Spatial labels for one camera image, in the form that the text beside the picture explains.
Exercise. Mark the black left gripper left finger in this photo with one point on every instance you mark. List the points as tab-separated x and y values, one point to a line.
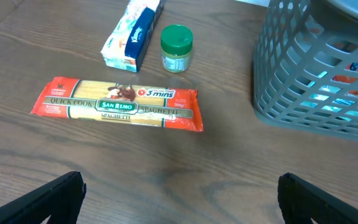
58	201

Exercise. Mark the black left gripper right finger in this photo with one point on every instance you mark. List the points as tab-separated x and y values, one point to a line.
302	202

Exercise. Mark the light teal snack packet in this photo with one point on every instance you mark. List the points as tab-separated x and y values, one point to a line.
338	103

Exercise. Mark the grey plastic basket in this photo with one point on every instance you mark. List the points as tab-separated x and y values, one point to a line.
302	45

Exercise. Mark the Kleenex tissue multipack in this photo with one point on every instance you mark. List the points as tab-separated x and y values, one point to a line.
126	47

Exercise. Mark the green lid pesto jar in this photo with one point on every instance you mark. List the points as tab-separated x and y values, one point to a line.
176	43

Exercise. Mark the San Remo spaghetti packet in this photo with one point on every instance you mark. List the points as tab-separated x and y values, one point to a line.
164	107

